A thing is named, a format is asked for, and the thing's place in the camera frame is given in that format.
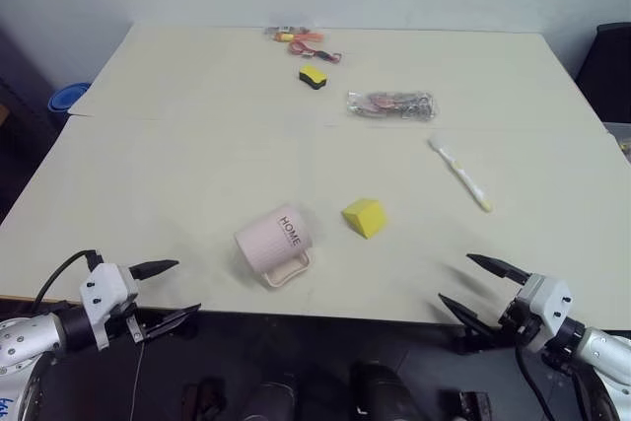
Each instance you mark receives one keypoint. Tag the yellow black eraser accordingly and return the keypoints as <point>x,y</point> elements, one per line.
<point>313,77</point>

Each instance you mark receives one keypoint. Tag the dark reddish rounded shape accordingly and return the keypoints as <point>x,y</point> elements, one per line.
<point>204,399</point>

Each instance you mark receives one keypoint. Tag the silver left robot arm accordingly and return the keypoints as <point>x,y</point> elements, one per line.
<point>29,337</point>

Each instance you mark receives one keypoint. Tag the clear storage box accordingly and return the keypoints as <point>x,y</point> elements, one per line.
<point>622,142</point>

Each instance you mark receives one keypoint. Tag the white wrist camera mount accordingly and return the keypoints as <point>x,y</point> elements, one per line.
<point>547,300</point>
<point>106,285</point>

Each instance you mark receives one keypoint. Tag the white yellow toothbrush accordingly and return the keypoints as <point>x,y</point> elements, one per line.
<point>461,174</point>

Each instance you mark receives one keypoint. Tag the black chair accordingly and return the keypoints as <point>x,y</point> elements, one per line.
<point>609,71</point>

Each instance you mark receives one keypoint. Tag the dark square shape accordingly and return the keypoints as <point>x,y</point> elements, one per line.
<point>473,403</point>

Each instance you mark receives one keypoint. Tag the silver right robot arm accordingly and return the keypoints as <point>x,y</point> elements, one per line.
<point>599,347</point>

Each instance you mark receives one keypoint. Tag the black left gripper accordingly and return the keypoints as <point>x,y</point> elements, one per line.
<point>120,325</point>

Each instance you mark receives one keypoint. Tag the dark grey rounded shape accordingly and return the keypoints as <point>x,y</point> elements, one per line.
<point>271,401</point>

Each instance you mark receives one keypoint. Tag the large dark rounded shape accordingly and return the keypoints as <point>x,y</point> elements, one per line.
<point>382,391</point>

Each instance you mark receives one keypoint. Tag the clear packet with orange items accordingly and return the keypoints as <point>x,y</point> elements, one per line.
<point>291,34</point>

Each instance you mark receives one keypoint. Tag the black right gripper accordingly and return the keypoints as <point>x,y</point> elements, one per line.
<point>517,320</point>

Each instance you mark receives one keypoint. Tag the blue plastic bucket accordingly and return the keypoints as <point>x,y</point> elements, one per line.
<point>66,98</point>

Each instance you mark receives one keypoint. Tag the pink HOME mug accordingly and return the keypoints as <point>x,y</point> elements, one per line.
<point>273,243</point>

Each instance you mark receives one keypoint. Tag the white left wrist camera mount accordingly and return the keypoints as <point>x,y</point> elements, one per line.
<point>106,285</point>

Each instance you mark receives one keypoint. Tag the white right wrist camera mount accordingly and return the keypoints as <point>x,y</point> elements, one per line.
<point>547,300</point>

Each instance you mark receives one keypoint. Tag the dark cabinet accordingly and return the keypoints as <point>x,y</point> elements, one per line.
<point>20,135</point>

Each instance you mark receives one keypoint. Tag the yellow soap box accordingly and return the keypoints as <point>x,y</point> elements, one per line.
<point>366,218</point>

